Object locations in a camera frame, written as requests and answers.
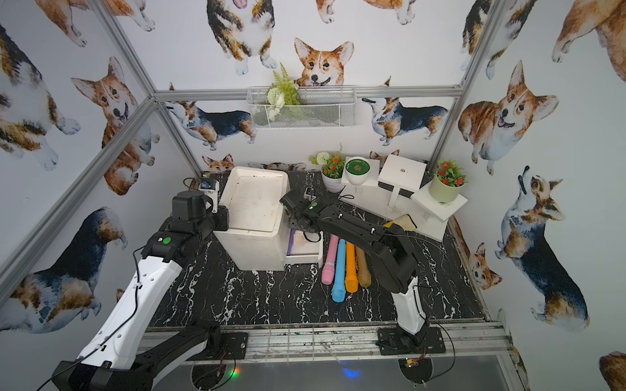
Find purple toy microphone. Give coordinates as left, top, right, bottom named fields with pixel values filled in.
left=287, top=228, right=297, bottom=256

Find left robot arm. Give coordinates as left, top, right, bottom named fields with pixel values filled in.
left=51, top=206, right=228, bottom=390

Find white wire wall basket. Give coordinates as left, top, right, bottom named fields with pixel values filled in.
left=246, top=86, right=357, bottom=130

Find white tiered display stand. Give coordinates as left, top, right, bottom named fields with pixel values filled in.
left=342, top=156, right=468, bottom=242

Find potted plant red white flowers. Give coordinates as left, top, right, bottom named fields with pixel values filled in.
left=309, top=146, right=346, bottom=194

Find green fern with white flower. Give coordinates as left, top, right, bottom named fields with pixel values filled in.
left=266, top=64, right=301, bottom=122

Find blue toy microphone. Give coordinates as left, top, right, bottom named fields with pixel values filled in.
left=332, top=239, right=347, bottom=303

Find tan toy microphone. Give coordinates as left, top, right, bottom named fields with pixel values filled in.
left=355, top=248, right=372, bottom=288

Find white three-drawer cabinet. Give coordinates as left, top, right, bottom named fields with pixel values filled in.
left=215, top=167, right=324, bottom=271

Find pink toy microphone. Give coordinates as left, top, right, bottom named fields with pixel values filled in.
left=321, top=235, right=339, bottom=285

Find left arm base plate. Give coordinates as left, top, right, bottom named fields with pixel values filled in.
left=187, top=332, right=249, bottom=363

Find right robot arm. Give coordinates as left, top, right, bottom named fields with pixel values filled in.
left=280, top=190, right=426, bottom=336

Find white cup green inside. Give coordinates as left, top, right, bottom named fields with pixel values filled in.
left=345, top=156, right=371, bottom=186

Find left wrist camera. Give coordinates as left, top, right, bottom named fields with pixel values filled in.
left=171, top=178, right=219, bottom=221

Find cream toy microphone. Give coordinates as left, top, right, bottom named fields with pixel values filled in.
left=292, top=231, right=320, bottom=255

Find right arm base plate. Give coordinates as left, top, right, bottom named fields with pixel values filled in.
left=376, top=327, right=447, bottom=356

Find green pot red flowers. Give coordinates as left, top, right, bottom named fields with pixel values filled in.
left=429, top=160, right=467, bottom=204

